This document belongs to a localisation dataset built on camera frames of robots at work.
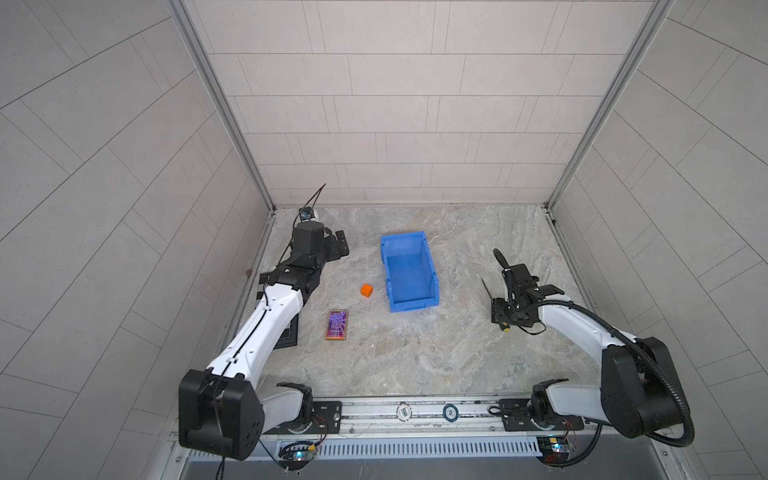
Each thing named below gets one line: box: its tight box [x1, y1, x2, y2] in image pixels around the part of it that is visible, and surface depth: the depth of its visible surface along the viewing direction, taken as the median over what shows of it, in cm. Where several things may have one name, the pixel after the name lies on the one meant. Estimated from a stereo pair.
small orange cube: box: [360, 283, 374, 298], surface depth 93 cm
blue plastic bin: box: [380, 231, 440, 313], surface depth 98 cm
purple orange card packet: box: [326, 309, 349, 340], surface depth 86 cm
